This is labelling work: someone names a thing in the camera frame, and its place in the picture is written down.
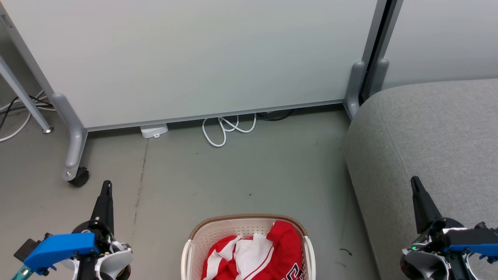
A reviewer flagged thin white floor cable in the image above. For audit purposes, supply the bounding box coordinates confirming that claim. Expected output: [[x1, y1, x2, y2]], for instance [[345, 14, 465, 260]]
[[0, 91, 56, 143]]

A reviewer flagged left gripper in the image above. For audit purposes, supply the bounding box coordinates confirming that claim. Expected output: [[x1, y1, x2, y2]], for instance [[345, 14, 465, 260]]
[[72, 180, 133, 280]]

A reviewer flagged large white partition panel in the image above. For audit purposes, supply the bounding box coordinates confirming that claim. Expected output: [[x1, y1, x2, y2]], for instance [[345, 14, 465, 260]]
[[0, 0, 388, 131]]

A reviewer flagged black caster wheel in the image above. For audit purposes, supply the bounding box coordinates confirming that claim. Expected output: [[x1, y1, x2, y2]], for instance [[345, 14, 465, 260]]
[[69, 167, 89, 187]]

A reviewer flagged looped white cable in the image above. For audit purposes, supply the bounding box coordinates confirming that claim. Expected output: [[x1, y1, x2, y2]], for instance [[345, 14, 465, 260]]
[[202, 113, 258, 148]]

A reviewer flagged beige plastic laundry basket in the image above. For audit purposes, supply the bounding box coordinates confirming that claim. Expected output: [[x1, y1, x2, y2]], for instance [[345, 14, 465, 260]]
[[181, 213, 316, 280]]

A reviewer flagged narrow white partition panel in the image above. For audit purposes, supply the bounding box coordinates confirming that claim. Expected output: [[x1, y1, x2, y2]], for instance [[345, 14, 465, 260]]
[[379, 0, 498, 91]]

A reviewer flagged long grey partition foot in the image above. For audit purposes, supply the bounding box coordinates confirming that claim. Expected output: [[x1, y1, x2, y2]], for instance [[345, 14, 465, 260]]
[[52, 93, 88, 182]]

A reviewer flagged grey fabric sofa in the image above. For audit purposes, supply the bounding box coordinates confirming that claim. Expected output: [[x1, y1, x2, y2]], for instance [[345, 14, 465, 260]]
[[344, 79, 498, 280]]

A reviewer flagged grey metal table leg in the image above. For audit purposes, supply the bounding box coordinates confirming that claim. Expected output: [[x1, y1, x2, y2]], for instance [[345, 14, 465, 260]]
[[0, 56, 54, 134]]

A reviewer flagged thin black floor cable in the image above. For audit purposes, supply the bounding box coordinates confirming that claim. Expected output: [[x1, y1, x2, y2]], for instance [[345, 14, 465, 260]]
[[0, 96, 53, 130]]

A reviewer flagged white power adapter box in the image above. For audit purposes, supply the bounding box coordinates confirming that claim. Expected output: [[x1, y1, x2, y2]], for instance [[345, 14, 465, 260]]
[[140, 124, 169, 139]]

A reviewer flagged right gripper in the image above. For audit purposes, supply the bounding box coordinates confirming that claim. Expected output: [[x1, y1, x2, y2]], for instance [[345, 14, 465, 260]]
[[400, 176, 479, 280]]

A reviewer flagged coiled black cable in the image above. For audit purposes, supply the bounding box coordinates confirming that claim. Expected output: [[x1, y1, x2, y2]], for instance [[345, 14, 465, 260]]
[[257, 109, 295, 122]]

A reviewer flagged red and white jersey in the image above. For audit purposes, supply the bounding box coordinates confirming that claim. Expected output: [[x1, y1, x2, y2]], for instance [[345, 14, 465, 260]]
[[201, 220, 303, 280]]

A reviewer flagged short grey partition foot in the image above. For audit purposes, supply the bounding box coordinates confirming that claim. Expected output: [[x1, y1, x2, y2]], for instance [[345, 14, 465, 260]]
[[368, 58, 390, 97], [344, 60, 366, 119]]

